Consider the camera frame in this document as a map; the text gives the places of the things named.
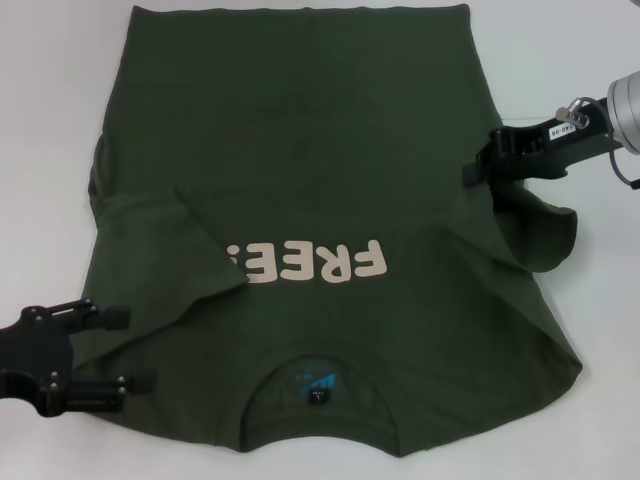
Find dark green FREE shirt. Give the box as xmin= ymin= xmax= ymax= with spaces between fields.
xmin=69 ymin=2 xmax=581 ymax=450

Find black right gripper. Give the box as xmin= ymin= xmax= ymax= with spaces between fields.
xmin=461 ymin=96 xmax=627 ymax=191

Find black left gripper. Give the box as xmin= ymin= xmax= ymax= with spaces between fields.
xmin=0 ymin=297 xmax=160 ymax=420

